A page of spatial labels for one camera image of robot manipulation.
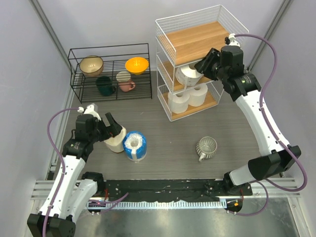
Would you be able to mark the black wire dish rack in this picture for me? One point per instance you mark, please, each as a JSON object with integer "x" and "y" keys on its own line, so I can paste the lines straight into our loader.
{"x": 114, "y": 58}

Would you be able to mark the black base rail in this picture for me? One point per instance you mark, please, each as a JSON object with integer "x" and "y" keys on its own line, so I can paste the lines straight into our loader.
{"x": 168, "y": 190}

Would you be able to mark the white paper towel roll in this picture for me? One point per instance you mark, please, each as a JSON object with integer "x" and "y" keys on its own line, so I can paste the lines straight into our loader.
{"x": 188, "y": 75}
{"x": 178, "y": 103}
{"x": 197, "y": 95}

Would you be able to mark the blue wrapped paper towel roll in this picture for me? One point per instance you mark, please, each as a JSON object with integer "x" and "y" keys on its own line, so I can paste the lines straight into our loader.
{"x": 135, "y": 146}

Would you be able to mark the cream round lid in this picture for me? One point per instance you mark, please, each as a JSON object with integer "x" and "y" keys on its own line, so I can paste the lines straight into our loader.
{"x": 123, "y": 76}

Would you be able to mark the white cable duct strip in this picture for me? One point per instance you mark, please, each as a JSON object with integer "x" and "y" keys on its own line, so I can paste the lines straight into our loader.
{"x": 171, "y": 205}

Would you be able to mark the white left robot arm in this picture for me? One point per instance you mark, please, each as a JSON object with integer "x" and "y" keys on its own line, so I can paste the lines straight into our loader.
{"x": 59, "y": 213}

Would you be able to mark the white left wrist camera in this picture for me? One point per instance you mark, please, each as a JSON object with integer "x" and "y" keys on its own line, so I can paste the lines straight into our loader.
{"x": 91, "y": 109}

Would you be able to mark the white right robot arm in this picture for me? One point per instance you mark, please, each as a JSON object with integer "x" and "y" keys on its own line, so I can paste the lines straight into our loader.
{"x": 245, "y": 91}

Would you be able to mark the grey ribbed mug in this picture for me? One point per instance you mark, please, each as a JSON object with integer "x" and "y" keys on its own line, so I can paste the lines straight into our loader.
{"x": 206, "y": 148}

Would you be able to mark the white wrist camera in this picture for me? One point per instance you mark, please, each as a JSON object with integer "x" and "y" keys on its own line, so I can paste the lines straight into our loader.
{"x": 91, "y": 109}
{"x": 231, "y": 40}

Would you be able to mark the pink mug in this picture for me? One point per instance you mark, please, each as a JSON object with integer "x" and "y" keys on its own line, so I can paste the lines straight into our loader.
{"x": 127, "y": 86}

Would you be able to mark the cream squashed paper towel roll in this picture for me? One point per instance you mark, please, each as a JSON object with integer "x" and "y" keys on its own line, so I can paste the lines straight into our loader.
{"x": 115, "y": 144}

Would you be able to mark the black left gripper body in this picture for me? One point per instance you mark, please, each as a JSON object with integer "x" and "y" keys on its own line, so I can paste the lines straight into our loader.
{"x": 99, "y": 133}

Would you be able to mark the orange bowl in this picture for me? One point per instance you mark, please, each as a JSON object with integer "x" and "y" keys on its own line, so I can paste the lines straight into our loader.
{"x": 137, "y": 65}

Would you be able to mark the white wire wooden shelf unit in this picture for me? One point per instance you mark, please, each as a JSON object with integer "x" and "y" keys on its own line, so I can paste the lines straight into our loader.
{"x": 184, "y": 39}

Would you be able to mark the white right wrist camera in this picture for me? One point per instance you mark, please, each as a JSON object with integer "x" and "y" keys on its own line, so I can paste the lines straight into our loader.
{"x": 231, "y": 40}

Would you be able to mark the beige ceramic bowl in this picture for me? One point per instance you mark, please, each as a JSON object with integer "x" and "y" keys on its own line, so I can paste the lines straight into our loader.
{"x": 91, "y": 66}

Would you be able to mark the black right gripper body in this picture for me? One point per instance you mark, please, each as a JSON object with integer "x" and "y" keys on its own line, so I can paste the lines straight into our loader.
{"x": 222, "y": 73}

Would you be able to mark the dark green mug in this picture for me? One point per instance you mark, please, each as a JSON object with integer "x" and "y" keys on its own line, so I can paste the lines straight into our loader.
{"x": 105, "y": 86}

